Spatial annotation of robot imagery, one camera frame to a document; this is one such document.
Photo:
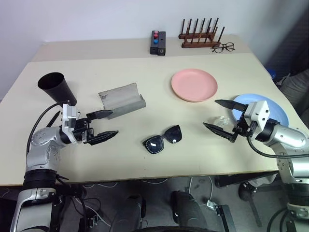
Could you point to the pink plate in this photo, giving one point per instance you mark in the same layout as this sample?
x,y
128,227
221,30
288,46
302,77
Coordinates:
x,y
194,84

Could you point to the clear plastic piece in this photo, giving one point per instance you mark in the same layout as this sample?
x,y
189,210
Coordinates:
x,y
220,120

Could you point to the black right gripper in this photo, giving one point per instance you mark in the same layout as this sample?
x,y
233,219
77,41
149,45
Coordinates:
x,y
243,129

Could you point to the black tapered cup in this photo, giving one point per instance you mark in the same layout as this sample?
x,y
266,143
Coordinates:
x,y
58,89

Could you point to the black metal table bracket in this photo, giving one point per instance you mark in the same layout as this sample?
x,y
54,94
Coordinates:
x,y
225,217

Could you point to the dark fabric curtain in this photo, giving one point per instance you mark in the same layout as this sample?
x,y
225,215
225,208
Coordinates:
x,y
289,43

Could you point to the black box holding balls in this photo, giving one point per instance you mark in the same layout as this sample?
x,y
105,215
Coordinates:
x,y
153,48

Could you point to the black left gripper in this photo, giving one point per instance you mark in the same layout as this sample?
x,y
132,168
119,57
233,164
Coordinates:
x,y
82,131

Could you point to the black table crossbar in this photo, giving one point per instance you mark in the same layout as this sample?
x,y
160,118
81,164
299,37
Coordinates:
x,y
241,180

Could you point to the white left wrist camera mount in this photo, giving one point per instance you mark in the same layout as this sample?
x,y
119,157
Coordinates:
x,y
69,116

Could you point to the grey open glasses case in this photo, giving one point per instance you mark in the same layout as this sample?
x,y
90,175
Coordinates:
x,y
125,101

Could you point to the blue ball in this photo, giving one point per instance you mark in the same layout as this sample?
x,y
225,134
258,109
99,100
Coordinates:
x,y
155,41

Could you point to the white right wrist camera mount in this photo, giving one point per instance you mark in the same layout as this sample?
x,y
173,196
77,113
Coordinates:
x,y
258,113

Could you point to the blue plate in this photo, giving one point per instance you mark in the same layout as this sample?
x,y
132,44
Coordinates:
x,y
277,111

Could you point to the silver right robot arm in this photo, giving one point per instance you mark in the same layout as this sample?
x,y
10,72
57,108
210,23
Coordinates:
x,y
287,137

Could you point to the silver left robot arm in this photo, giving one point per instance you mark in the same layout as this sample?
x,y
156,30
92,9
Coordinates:
x,y
41,149

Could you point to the black sunglasses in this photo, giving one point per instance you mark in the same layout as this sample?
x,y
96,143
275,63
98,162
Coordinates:
x,y
154,145

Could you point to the red ball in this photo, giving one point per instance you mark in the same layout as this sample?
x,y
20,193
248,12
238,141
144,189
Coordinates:
x,y
156,36

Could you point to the black box with holes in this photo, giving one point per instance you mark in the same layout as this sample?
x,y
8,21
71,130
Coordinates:
x,y
161,44

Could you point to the black chair base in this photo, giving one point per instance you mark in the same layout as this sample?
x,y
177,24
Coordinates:
x,y
249,195

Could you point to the black-framed eyeglasses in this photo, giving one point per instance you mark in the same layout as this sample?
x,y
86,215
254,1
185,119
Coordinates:
x,y
223,47

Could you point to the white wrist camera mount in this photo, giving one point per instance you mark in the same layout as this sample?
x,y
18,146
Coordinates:
x,y
258,113
69,116

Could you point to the dark rounded shape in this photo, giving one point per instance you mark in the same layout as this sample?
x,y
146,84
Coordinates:
x,y
130,212
188,210

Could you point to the brown wooden peg rack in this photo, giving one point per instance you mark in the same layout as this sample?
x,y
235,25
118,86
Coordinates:
x,y
200,38

